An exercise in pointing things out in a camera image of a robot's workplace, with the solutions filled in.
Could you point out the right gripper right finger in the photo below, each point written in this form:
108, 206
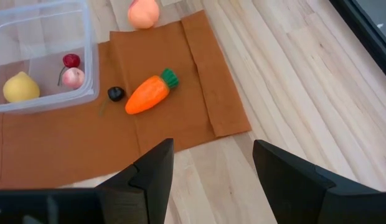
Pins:
299, 193

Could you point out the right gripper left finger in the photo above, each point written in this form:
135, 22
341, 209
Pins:
149, 186

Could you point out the orange toy carrot green top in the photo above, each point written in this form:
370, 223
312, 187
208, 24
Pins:
147, 93

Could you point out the dark toy cherry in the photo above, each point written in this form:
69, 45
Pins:
116, 93

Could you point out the small pink toy apple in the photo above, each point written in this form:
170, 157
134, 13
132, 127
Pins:
73, 78

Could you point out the red toy cherry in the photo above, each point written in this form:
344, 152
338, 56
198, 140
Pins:
71, 60

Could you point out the yellow toy lemon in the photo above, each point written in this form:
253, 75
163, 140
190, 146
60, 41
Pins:
21, 87

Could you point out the large orange-pink toy peach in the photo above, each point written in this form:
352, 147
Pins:
144, 14

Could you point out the clear plastic tupperware container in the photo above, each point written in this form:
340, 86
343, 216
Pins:
40, 31

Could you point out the brown cloth mat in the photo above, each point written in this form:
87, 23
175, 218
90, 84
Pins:
180, 109

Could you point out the black table frame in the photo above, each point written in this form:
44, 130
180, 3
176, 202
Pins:
367, 34

